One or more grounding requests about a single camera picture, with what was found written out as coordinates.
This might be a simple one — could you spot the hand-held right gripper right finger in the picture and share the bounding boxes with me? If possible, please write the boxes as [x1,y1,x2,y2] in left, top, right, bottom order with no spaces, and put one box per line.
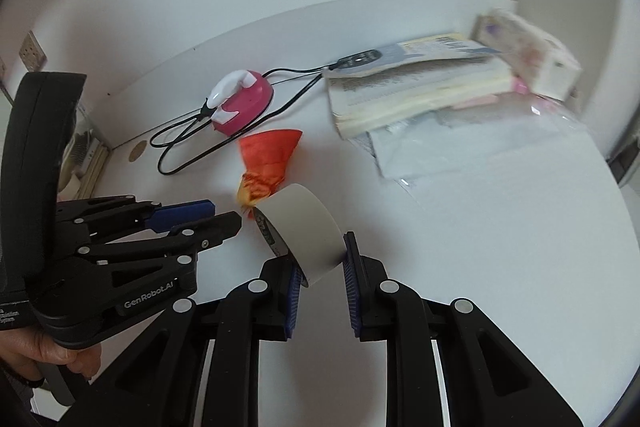
[342,231,583,427]

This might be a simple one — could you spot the tissue pack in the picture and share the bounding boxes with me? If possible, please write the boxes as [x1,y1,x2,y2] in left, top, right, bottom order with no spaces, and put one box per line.
[472,8,581,100]

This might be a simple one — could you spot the clear plastic bag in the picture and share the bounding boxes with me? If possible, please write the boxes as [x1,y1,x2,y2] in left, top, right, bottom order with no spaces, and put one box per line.
[370,94,601,192]

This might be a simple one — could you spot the beige masking tape roll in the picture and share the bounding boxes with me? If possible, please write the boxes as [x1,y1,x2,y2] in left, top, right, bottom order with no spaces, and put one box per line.
[250,183,346,288]

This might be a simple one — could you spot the black charger plug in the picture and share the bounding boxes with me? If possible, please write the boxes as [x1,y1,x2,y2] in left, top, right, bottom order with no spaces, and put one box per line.
[334,50,382,68]

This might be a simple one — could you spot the person's left hand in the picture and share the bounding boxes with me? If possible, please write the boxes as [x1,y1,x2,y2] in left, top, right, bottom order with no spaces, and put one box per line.
[0,324,103,380]

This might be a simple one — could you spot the stack of books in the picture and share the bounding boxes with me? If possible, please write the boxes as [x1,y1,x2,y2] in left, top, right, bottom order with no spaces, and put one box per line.
[322,34,516,140]

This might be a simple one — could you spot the clear acrylic organizer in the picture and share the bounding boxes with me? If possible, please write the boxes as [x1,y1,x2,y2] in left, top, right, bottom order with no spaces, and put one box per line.
[57,102,111,202]

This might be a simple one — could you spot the orange foil wrapper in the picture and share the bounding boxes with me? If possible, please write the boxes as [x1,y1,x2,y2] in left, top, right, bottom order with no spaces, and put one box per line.
[236,128,304,220]

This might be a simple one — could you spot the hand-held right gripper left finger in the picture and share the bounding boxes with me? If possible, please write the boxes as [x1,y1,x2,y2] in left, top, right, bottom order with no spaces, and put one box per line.
[70,257,306,427]

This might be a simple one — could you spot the black cable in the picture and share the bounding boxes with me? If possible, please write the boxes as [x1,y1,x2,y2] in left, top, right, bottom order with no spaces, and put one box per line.
[150,66,336,175]

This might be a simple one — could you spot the pink white round gadget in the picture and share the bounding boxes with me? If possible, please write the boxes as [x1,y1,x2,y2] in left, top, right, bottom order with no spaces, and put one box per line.
[206,69,275,138]

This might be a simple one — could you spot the wall socket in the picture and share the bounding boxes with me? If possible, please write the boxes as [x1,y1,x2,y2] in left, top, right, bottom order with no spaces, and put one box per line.
[19,32,48,72]

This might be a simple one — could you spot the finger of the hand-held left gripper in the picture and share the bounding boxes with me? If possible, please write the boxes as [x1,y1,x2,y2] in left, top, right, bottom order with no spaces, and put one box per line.
[55,194,216,233]
[75,211,243,268]

